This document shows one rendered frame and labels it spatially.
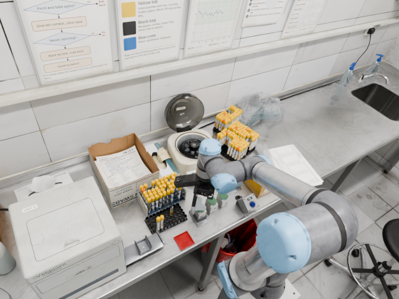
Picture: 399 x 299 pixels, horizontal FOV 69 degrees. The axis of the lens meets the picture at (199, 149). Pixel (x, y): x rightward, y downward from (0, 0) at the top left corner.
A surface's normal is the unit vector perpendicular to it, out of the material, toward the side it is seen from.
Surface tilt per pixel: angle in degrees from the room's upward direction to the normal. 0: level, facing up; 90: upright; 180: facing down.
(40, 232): 0
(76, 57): 94
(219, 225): 0
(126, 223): 0
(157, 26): 93
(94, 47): 94
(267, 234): 83
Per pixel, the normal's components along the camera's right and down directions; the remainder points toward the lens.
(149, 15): 0.55, 0.68
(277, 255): -0.89, 0.12
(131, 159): 0.15, -0.69
